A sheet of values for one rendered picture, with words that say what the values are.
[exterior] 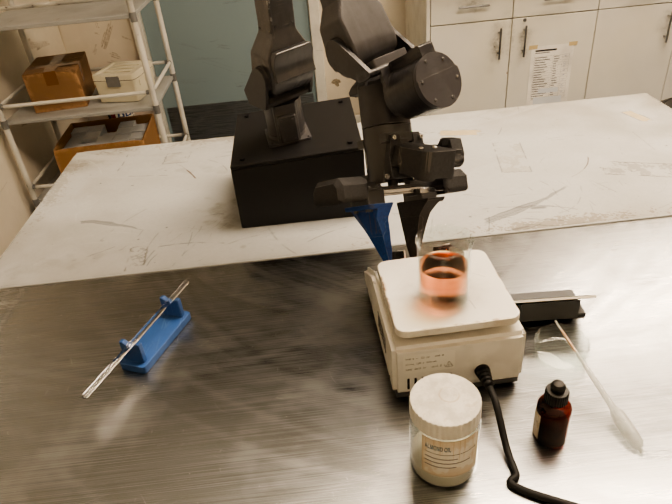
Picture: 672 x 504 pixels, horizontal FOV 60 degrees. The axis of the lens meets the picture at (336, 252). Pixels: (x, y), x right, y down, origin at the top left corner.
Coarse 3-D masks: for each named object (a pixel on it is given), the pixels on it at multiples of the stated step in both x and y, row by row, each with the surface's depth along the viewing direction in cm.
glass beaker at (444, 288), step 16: (448, 224) 56; (464, 224) 54; (416, 240) 54; (432, 240) 56; (448, 240) 56; (464, 240) 55; (432, 256) 52; (464, 256) 52; (432, 272) 53; (448, 272) 52; (464, 272) 53; (432, 288) 54; (448, 288) 53; (464, 288) 54; (432, 304) 55; (448, 304) 55; (464, 304) 55
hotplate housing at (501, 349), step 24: (384, 312) 60; (384, 336) 59; (432, 336) 56; (456, 336) 55; (480, 336) 55; (504, 336) 56; (408, 360) 55; (432, 360) 56; (456, 360) 56; (480, 360) 56; (504, 360) 57; (408, 384) 57; (480, 384) 59
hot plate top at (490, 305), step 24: (384, 264) 63; (408, 264) 63; (480, 264) 62; (384, 288) 60; (408, 288) 59; (480, 288) 58; (504, 288) 58; (408, 312) 56; (456, 312) 56; (480, 312) 55; (504, 312) 55; (408, 336) 54
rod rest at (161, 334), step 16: (176, 304) 70; (160, 320) 71; (176, 320) 70; (144, 336) 68; (160, 336) 68; (176, 336) 69; (128, 352) 64; (144, 352) 64; (160, 352) 67; (128, 368) 65; (144, 368) 64
